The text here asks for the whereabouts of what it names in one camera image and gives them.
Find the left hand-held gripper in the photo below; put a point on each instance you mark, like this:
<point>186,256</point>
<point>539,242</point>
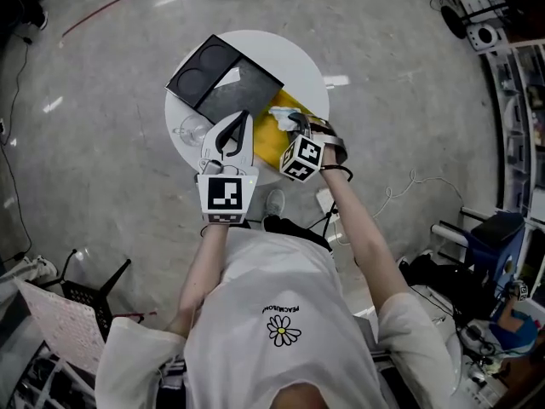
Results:
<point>225,194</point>

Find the person's black shorts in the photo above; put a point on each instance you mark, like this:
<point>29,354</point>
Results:
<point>294,230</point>

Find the person's left forearm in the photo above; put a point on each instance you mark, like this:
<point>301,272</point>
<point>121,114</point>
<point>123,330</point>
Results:
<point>204,271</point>

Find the white round-window carrier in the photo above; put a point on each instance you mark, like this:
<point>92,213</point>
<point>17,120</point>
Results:
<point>483,36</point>

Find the black compartment tray box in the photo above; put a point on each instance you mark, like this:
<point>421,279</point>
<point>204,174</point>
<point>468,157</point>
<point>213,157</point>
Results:
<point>238,90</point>

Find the round white side table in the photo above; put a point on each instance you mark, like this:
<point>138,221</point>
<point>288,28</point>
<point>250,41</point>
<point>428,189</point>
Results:
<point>277,62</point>

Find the white printer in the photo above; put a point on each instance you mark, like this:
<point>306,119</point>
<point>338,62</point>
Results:
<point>483,0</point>

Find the white shelf rack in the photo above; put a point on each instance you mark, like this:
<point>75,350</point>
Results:
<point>519,134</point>

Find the clear drinking glass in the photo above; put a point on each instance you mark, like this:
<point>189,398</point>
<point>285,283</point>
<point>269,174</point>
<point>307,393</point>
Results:
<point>191,131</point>

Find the person's grey shoe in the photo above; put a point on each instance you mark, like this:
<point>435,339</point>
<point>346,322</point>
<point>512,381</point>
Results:
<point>275,203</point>

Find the black bag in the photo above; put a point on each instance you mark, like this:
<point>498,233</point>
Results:
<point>430,271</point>

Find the person's right forearm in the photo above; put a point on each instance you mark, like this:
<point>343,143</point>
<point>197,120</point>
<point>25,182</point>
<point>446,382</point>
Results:
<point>362,237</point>

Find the red floor tape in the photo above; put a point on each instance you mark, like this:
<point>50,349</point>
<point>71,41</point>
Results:
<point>95,15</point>

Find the white flower print shirt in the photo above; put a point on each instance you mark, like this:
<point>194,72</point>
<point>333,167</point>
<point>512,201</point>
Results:
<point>277,313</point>

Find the white power strip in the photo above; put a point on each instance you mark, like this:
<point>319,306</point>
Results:
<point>326,198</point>

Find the black wrist band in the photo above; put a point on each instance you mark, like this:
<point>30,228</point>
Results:
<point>338,169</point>

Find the white perforated panel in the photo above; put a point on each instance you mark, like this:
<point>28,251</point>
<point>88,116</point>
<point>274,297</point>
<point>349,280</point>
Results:
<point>64,322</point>

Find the black perforated stool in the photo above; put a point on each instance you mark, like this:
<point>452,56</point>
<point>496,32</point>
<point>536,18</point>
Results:
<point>95,296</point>

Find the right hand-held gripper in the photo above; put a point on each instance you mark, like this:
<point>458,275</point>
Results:
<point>302,158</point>

